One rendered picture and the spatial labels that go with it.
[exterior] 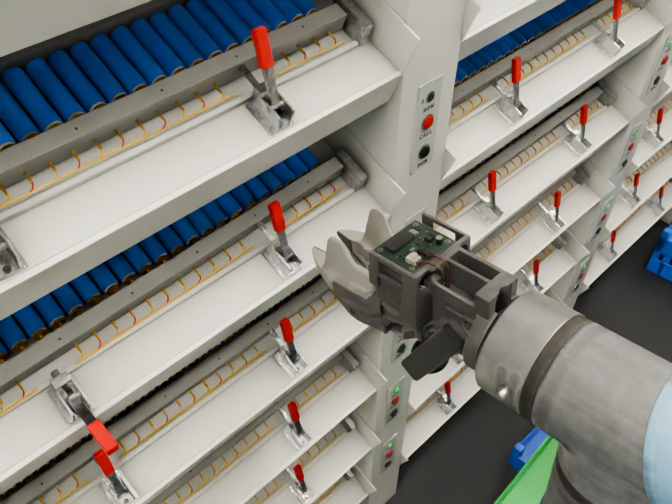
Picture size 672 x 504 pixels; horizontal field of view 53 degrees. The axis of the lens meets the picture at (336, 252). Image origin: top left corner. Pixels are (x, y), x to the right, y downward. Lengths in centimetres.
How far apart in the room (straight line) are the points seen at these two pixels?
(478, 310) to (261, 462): 63
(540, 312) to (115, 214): 34
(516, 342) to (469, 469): 123
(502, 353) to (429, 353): 11
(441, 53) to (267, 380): 47
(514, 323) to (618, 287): 168
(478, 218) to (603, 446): 70
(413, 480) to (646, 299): 91
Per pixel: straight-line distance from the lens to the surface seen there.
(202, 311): 75
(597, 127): 142
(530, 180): 125
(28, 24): 48
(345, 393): 115
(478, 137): 99
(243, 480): 109
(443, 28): 77
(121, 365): 73
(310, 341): 96
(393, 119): 78
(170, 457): 89
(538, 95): 110
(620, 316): 211
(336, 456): 132
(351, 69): 72
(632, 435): 49
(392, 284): 57
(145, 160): 61
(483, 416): 181
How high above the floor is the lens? 153
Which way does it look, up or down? 46 degrees down
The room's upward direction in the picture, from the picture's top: straight up
